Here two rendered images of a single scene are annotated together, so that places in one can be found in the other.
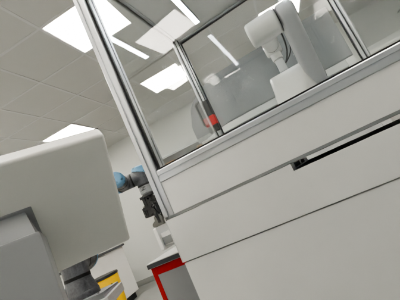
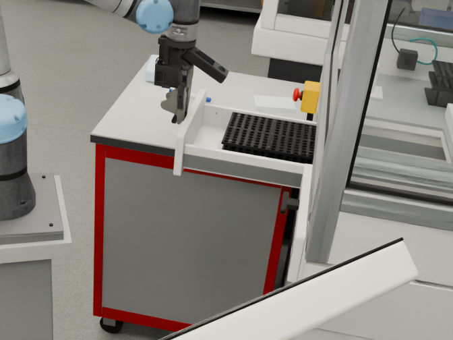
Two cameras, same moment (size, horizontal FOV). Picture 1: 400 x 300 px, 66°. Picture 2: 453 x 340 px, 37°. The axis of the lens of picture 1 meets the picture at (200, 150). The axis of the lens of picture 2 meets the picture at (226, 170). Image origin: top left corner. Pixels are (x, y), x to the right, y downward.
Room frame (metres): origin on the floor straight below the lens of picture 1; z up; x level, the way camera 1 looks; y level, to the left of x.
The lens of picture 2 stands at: (0.11, 0.56, 1.63)
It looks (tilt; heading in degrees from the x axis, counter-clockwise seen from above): 30 degrees down; 346
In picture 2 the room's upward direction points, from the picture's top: 7 degrees clockwise
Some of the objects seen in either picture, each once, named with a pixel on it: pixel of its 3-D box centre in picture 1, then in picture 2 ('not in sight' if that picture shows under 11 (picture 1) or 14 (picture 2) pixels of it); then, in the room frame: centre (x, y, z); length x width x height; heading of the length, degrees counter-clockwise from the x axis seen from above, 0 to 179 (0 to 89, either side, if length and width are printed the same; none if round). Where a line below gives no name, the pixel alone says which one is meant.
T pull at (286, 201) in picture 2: not in sight; (290, 203); (1.21, 0.15, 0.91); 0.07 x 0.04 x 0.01; 161
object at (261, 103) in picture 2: not in sight; (274, 104); (2.00, -0.03, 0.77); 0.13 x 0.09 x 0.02; 84
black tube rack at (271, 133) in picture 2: not in sight; (269, 144); (1.53, 0.11, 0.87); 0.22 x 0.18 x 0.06; 71
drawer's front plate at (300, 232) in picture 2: not in sight; (300, 218); (1.20, 0.12, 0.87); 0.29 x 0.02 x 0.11; 161
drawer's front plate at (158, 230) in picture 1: (172, 231); (191, 129); (1.60, 0.30, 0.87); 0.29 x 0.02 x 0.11; 161
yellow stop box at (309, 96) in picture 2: not in sight; (309, 96); (1.82, -0.07, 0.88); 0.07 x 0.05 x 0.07; 161
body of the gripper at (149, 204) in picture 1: (151, 204); (176, 61); (1.62, 0.35, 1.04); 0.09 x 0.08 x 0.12; 71
